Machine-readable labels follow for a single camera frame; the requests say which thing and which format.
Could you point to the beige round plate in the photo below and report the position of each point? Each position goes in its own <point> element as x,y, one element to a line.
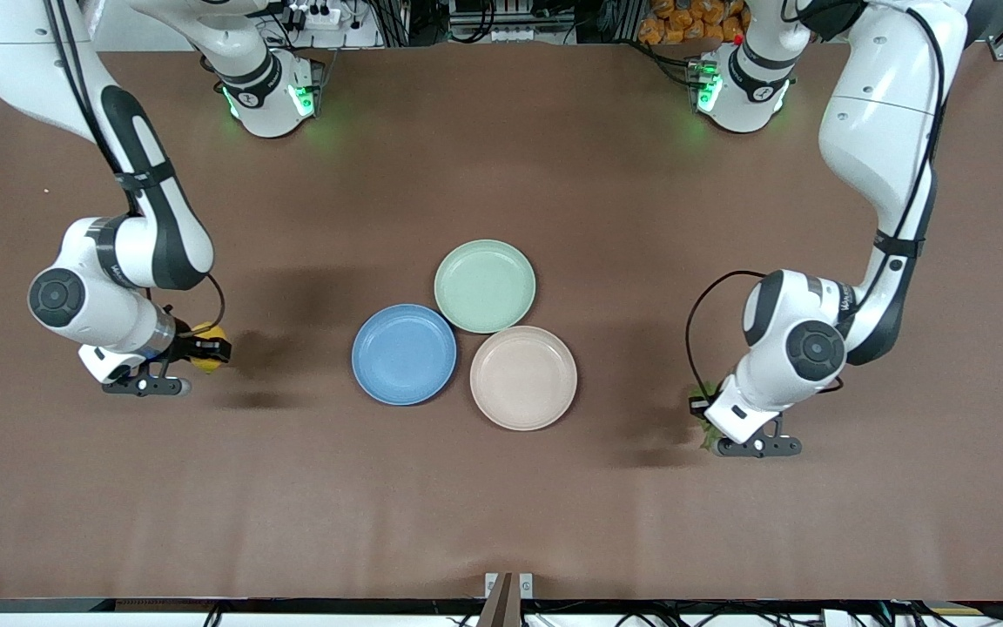
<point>523,379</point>

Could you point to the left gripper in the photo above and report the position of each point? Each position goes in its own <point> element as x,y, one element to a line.
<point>698,406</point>

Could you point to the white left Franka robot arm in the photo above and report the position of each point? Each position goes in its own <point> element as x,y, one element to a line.
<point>876,131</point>

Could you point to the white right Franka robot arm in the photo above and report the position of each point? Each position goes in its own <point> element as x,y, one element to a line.
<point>153,226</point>

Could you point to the pile of orange fruits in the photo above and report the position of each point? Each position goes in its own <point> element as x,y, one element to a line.
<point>693,22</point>

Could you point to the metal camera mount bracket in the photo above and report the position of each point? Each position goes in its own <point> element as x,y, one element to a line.
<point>506,601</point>

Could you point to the white power strip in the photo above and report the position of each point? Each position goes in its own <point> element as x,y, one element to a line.
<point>314,17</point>

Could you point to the yellow lemon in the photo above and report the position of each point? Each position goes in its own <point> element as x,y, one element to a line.
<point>208,332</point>

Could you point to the blue round plate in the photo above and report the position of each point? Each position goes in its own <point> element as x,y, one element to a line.
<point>404,354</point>

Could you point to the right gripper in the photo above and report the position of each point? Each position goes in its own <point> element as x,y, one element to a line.
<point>185,347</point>

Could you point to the green lettuce leaf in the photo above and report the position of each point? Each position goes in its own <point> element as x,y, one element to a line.
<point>709,435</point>

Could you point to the green round plate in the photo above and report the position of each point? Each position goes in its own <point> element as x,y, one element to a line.
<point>484,286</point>

